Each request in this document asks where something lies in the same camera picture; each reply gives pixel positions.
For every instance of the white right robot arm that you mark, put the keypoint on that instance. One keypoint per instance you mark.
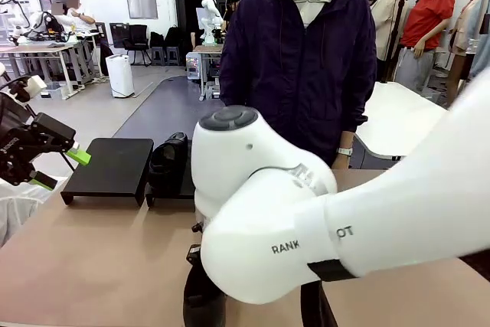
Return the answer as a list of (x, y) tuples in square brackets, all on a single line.
[(268, 204)]

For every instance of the black metal shoe stand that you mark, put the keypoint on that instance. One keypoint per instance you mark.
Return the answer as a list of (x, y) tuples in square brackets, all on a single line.
[(190, 174), (111, 166)]

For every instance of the black camera stand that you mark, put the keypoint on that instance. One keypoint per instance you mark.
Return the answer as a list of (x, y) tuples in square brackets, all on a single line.
[(396, 36)]

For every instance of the silver wristwatch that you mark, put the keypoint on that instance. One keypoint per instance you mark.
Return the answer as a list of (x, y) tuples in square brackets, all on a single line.
[(344, 151)]

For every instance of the white table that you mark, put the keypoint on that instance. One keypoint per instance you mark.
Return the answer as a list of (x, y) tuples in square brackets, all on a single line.
[(398, 120)]

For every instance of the black backpack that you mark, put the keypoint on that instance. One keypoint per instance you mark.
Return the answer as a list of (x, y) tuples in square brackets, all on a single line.
[(173, 36)]

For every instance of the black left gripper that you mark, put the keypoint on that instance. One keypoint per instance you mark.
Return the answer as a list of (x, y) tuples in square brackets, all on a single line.
[(11, 151)]

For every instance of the black buckle dress shoe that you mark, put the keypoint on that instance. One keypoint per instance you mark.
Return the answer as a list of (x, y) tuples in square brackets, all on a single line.
[(168, 166)]

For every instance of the mannequin with bucket hat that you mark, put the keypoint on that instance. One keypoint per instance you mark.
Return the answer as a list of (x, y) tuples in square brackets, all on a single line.
[(472, 17)]

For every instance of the beige jacket mannequin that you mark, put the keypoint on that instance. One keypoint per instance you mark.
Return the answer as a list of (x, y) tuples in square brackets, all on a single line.
[(386, 24)]

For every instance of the long work desk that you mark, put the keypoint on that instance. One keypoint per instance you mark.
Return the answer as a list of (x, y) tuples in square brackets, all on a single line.
[(38, 48)]

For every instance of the person's right forearm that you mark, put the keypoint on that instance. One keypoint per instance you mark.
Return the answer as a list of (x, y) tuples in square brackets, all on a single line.
[(229, 89)]

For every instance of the black office chair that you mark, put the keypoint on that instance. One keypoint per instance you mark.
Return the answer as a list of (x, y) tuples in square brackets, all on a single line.
[(137, 40)]

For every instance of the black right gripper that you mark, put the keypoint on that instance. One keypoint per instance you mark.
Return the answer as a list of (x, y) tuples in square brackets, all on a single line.
[(193, 254)]

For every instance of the black slip-on leather shoe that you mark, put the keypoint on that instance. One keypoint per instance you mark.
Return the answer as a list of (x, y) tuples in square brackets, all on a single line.
[(203, 304)]

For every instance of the clear storage bin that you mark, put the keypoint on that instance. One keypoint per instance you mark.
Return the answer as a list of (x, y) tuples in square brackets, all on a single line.
[(51, 91)]

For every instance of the person in navy jacket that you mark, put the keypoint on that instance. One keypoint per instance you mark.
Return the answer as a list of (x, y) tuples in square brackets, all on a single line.
[(298, 66)]

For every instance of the white air purifier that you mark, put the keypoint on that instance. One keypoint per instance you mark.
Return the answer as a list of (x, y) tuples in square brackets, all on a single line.
[(119, 74)]

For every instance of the computer case with lights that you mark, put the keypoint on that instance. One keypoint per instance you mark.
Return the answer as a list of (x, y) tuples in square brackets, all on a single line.
[(193, 64)]

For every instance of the black white background robot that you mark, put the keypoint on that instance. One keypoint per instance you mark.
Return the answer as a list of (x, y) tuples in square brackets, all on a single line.
[(48, 24)]

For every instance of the person's left forearm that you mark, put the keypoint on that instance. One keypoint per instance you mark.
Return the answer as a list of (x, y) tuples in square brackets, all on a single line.
[(354, 120)]

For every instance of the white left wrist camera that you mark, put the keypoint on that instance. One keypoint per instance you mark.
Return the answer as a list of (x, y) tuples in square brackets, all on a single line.
[(34, 84)]

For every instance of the white plastic cover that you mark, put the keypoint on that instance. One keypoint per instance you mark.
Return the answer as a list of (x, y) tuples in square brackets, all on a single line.
[(19, 208)]

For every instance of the background wooden desk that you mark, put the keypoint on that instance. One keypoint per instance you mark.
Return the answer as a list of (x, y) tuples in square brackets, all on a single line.
[(208, 49)]

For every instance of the black tripod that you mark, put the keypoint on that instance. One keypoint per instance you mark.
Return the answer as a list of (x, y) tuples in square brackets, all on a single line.
[(67, 160)]

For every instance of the grey stool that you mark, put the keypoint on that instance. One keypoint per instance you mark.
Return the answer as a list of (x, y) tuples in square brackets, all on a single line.
[(173, 55), (157, 55)]

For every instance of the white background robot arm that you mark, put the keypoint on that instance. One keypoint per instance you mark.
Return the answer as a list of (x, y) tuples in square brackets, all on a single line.
[(208, 17)]

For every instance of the person's left hand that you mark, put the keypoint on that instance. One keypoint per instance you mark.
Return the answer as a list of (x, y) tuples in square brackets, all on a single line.
[(340, 162)]

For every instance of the seated man white shirt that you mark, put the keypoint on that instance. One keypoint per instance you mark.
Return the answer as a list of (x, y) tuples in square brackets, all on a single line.
[(78, 17)]

